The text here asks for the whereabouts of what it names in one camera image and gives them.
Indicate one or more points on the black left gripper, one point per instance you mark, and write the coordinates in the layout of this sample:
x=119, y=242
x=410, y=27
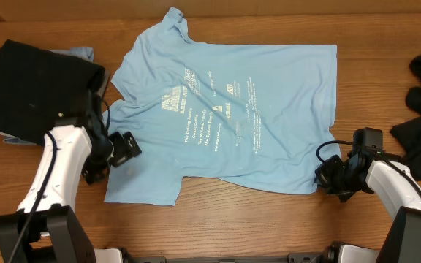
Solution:
x=126, y=147

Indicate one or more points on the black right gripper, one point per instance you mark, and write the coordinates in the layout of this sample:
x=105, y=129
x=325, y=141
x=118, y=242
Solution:
x=323, y=174

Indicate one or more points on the light blue printed t-shirt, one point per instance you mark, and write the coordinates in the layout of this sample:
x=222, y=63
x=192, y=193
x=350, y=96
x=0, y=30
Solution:
x=252, y=115

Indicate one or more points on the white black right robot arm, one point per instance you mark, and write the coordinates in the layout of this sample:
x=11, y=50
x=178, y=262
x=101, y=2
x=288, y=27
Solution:
x=370, y=169

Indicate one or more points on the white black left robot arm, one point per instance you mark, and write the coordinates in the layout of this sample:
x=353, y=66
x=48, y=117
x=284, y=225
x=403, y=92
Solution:
x=45, y=228

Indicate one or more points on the folded light blue garment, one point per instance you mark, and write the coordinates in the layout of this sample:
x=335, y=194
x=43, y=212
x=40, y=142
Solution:
x=86, y=53

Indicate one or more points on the folded black garment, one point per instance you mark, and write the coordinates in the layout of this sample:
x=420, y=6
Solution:
x=37, y=85

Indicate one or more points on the folded grey garment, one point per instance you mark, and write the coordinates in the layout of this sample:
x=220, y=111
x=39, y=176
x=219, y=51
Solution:
x=9, y=139

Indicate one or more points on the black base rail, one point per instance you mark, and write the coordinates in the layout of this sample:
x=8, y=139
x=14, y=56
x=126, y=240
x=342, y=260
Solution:
x=303, y=257

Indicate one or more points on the cardboard back wall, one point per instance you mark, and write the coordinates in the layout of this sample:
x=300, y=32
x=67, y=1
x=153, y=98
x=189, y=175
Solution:
x=47, y=10

